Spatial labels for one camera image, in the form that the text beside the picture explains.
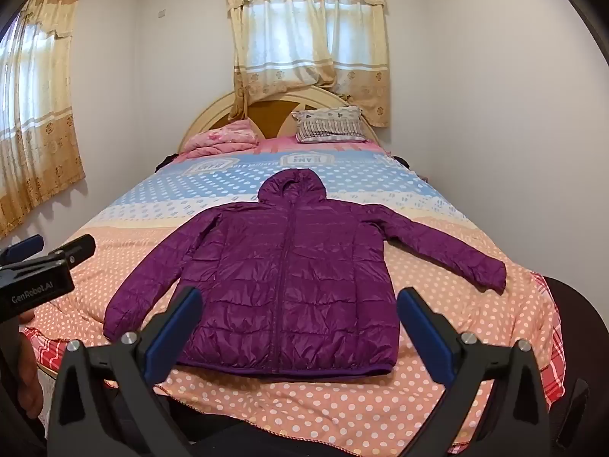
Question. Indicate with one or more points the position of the dark furniture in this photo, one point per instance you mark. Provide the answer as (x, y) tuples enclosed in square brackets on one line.
[(585, 333)]

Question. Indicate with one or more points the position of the striped grey pillow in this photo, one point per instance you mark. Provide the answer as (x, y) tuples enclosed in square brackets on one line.
[(328, 126)]

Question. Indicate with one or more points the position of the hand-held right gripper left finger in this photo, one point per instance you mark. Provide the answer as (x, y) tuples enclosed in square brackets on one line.
[(173, 333)]

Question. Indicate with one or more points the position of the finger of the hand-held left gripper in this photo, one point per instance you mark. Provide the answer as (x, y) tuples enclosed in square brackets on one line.
[(71, 251), (24, 246)]

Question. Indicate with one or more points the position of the pink floral blanket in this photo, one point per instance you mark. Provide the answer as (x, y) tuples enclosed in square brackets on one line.
[(219, 140)]

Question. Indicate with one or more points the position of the cream floral window curtain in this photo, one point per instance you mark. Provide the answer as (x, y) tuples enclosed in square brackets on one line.
[(43, 128), (309, 33)]

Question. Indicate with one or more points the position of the cream wooden headboard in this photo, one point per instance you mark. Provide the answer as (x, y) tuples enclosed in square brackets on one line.
[(266, 114)]

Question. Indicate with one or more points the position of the purple hooded puffer jacket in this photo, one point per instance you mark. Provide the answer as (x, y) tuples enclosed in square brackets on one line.
[(295, 271)]

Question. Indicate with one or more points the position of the black bedside object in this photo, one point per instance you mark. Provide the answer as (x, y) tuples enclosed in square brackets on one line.
[(402, 161), (166, 161)]

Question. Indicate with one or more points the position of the red plaid mattress cover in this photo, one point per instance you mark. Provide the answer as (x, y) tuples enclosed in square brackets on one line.
[(554, 342)]

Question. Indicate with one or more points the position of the polka-dot bed sheet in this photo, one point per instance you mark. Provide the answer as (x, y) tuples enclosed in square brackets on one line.
[(380, 190)]

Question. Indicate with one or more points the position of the person's left hand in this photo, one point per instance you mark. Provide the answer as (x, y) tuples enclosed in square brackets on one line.
[(31, 371)]

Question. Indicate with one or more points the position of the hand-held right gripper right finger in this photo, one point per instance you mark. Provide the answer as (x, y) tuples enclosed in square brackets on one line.
[(428, 338)]

